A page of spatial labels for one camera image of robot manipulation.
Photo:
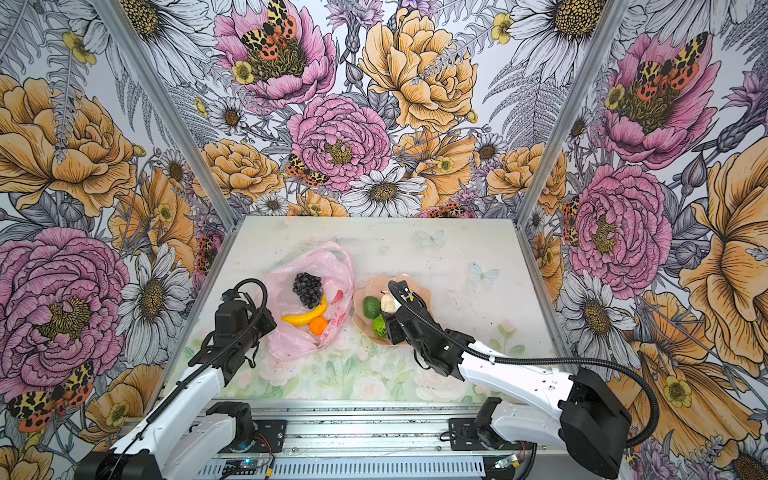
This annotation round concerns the fake orange fruit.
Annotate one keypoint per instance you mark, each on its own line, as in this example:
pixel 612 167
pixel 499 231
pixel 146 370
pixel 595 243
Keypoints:
pixel 318 325

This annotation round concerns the right aluminium frame post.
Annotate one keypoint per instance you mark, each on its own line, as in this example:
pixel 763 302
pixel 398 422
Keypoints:
pixel 606 30

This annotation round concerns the pink petal-shaped bowl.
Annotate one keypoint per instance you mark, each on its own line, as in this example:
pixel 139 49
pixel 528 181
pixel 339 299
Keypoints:
pixel 374 288

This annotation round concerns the fake pale pear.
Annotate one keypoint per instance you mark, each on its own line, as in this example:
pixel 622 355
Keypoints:
pixel 389 304

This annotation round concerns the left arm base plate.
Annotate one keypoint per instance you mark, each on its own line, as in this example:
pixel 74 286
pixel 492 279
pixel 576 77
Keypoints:
pixel 268 437

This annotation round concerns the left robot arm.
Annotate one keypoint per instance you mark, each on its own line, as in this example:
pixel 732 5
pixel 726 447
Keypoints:
pixel 178 437

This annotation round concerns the fake black grape bunch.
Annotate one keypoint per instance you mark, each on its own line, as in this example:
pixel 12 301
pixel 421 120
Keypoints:
pixel 309 289

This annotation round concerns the green circuit board left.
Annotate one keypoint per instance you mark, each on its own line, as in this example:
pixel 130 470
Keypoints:
pixel 243 467

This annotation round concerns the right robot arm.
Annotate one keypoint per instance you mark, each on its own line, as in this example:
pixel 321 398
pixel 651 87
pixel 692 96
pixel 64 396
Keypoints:
pixel 534 403

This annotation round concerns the white slotted cable duct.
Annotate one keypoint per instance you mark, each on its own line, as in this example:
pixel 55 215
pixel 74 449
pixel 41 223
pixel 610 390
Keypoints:
pixel 384 467

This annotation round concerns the green circuit board right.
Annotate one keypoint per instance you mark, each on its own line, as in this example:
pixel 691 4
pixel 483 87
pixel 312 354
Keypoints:
pixel 510 461

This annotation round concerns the aluminium front rail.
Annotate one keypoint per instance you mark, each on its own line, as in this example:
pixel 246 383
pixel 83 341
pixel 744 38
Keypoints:
pixel 319 430

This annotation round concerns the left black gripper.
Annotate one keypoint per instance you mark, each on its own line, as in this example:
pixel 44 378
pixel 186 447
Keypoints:
pixel 268 324

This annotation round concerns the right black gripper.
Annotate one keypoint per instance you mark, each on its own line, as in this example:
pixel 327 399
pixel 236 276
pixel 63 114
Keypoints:
pixel 393 329

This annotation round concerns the fake yellow banana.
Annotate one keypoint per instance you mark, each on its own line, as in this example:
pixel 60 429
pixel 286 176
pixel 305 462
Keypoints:
pixel 303 319

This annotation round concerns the pink plastic bag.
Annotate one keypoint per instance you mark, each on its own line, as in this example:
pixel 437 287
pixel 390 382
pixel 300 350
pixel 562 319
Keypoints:
pixel 333 265

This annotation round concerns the green circuit board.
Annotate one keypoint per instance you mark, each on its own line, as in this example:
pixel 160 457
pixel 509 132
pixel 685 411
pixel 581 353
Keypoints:
pixel 510 461
pixel 243 467

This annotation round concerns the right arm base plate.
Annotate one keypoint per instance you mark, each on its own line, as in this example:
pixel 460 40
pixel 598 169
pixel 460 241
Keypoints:
pixel 466 434

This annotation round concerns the aluminium frame post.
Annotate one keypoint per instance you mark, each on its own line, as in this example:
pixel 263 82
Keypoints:
pixel 606 30
pixel 119 26

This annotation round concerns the fake green lime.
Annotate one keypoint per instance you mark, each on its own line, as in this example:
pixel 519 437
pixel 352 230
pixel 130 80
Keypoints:
pixel 371 307

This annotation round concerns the fake green custard apple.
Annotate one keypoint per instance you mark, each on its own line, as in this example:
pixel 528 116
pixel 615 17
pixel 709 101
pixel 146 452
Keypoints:
pixel 379 327

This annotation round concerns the left aluminium frame post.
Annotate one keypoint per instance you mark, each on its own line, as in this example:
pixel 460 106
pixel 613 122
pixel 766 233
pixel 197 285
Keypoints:
pixel 119 26

